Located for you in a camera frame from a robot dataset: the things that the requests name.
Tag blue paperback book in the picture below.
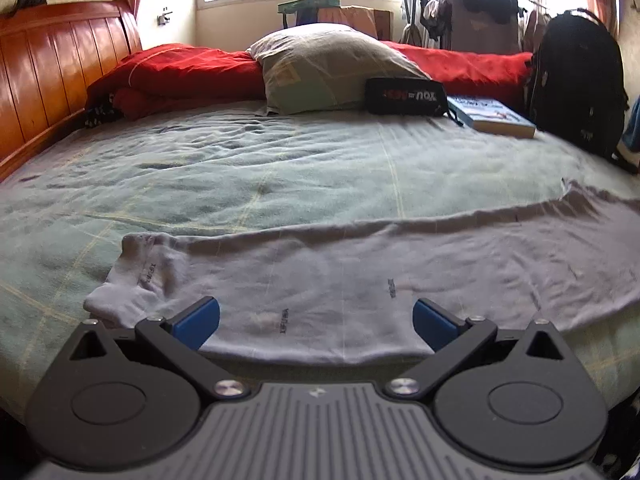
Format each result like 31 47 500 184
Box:
446 95 537 140

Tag cardboard box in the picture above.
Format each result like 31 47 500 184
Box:
317 5 393 41

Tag red pillow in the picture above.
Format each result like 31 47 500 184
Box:
85 44 267 122

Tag light grey pants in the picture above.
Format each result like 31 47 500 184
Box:
82 177 640 367

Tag blue cloth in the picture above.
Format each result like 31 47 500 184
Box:
621 94 640 153

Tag green checked bed blanket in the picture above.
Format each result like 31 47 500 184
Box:
0 100 640 421

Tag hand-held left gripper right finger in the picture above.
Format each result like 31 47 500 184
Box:
385 298 568 402

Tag black backpack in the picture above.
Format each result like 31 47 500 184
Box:
525 8 640 176

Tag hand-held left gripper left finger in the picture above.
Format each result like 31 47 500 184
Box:
70 296 251 402

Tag red quilt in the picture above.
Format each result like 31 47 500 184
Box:
380 40 535 108

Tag green box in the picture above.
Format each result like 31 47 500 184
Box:
277 0 341 28

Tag wooden headboard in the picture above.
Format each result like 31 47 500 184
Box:
0 0 143 181

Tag grey pillow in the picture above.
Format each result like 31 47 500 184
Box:
247 22 433 116

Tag black patterned cloth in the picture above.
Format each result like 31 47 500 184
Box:
84 92 123 128

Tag black pencil pouch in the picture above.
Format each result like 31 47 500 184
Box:
364 76 463 126

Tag clothes rack with clothes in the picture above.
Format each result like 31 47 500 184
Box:
397 0 551 56

